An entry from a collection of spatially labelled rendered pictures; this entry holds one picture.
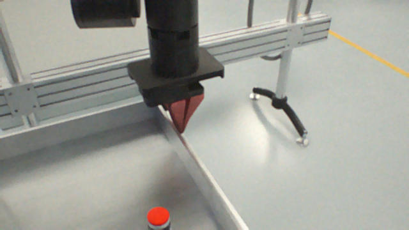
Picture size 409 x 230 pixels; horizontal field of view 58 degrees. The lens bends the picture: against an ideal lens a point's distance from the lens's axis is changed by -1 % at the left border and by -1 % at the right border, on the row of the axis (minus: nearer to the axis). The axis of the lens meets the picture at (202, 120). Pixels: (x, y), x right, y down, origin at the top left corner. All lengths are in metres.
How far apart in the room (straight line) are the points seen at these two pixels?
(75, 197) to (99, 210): 0.04
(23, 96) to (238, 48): 0.85
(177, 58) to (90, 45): 1.60
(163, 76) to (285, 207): 1.23
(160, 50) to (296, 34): 1.38
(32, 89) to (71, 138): 0.87
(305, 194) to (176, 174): 1.24
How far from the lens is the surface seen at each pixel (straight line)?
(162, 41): 0.40
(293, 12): 1.71
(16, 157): 0.53
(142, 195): 0.43
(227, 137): 1.87
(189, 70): 0.42
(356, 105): 2.26
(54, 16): 1.91
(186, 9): 0.39
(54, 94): 1.40
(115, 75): 1.41
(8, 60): 1.35
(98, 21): 0.40
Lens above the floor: 1.21
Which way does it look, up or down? 38 degrees down
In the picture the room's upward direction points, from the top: straight up
